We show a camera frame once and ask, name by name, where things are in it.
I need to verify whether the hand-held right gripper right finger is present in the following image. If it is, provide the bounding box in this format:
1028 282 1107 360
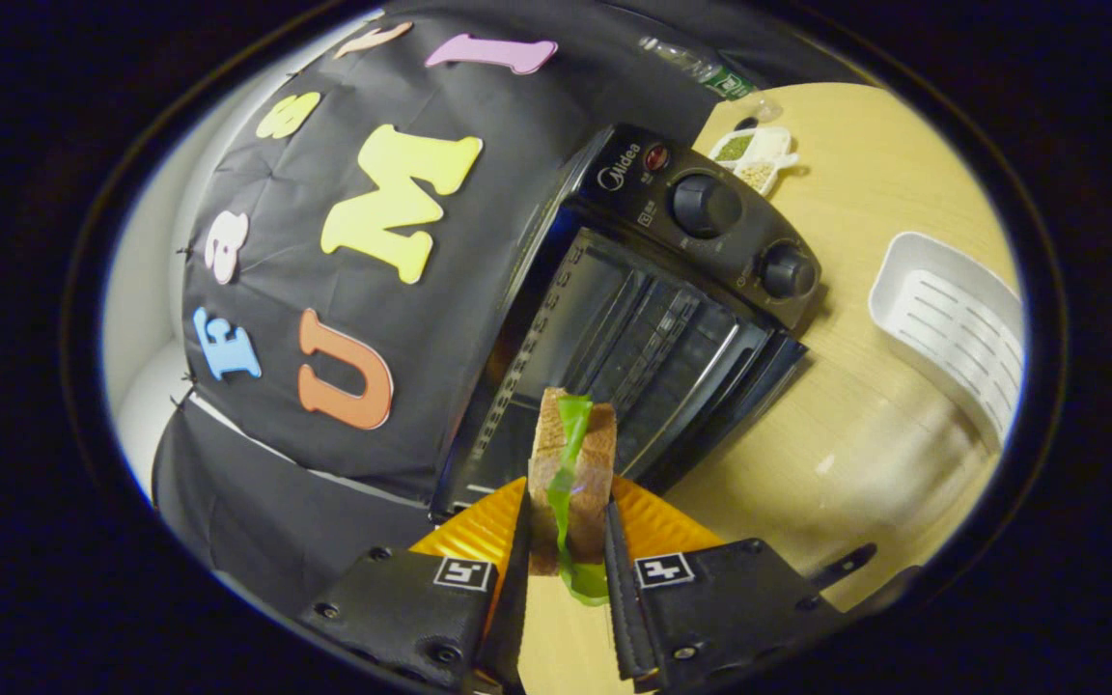
602 476 854 694

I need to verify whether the lettuce sandwich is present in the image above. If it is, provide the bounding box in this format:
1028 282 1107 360
527 386 618 607

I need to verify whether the white plastic tray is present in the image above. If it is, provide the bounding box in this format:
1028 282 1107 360
868 232 1027 453

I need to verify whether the clear water bottle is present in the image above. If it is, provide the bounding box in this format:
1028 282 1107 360
638 36 784 122

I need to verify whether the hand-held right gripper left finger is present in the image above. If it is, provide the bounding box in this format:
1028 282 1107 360
300 476 533 691

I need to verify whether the black electric oven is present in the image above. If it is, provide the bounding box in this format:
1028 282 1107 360
429 123 822 522

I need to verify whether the white divided grain dish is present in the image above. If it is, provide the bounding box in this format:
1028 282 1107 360
708 125 800 197

